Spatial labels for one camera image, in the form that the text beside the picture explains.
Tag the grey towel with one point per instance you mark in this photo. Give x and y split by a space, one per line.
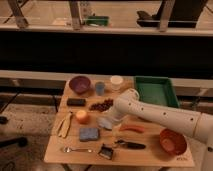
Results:
103 124

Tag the green box on shelf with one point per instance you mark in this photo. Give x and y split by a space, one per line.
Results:
97 20

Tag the metal spoon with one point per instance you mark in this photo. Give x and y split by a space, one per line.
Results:
69 150

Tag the white plastic cup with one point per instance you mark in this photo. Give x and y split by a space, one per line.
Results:
116 82

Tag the black office chair base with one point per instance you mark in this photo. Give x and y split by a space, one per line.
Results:
20 141

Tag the banana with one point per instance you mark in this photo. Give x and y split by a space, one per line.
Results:
64 125

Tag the black binder clip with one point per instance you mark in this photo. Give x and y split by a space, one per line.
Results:
106 152

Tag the black object on shelf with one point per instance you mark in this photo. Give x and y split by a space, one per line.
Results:
185 14

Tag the blue sponge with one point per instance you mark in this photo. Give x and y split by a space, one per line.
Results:
88 134

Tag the orange bowl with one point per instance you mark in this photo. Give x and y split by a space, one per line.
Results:
172 142

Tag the purple bowl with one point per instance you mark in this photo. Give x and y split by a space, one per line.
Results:
80 84

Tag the orange carrot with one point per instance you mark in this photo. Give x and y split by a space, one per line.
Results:
134 128

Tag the blue plastic cup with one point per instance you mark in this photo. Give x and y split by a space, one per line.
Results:
99 88

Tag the bunch of red grapes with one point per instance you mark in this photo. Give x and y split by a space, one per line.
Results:
102 106

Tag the black rectangular block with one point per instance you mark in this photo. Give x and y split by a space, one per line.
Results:
76 102

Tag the black handled peeler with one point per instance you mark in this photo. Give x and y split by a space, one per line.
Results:
130 145

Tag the green plastic tray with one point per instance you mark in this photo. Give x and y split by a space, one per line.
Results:
156 90

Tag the orange apple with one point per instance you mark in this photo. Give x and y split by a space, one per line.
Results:
82 116

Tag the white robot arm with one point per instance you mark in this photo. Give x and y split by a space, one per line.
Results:
193 124

